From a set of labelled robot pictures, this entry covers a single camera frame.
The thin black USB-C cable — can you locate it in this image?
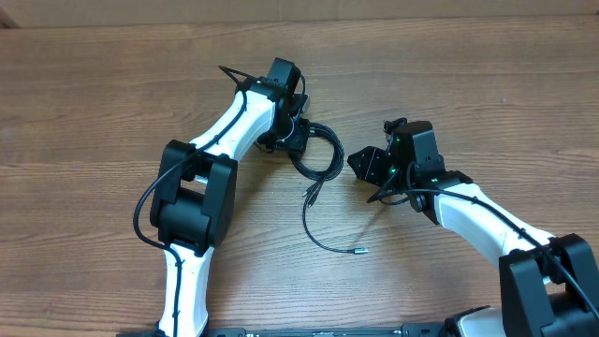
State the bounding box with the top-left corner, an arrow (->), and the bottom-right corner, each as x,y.
301,177 -> 370,256

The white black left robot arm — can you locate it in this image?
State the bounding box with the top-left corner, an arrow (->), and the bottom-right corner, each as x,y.
150,58 -> 309,336

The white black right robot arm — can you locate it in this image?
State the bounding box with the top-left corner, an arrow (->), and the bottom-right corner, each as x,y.
347,118 -> 598,336

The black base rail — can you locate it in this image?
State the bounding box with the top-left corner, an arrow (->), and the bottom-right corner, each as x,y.
116,322 -> 450,337

